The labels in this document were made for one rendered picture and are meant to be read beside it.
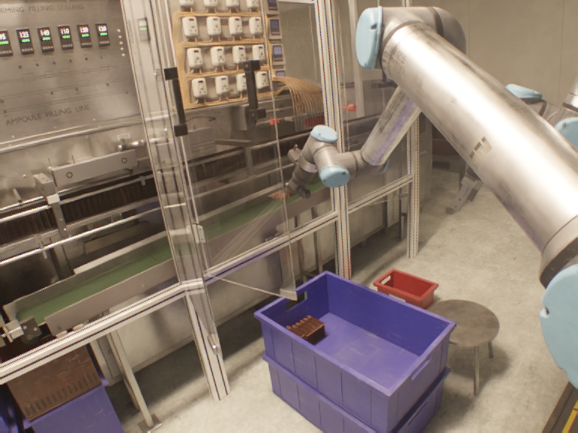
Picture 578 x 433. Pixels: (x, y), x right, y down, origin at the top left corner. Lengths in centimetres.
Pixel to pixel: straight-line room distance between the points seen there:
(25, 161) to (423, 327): 160
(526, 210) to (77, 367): 134
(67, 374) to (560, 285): 136
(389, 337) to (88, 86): 161
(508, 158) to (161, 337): 161
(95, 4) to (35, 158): 68
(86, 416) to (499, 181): 146
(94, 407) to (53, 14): 150
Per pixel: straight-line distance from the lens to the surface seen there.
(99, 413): 158
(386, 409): 116
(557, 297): 42
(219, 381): 166
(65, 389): 147
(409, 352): 152
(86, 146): 165
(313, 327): 152
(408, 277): 220
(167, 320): 179
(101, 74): 175
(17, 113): 168
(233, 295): 193
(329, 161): 119
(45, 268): 179
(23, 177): 162
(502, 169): 49
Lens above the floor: 124
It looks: 20 degrees down
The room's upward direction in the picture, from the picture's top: 7 degrees counter-clockwise
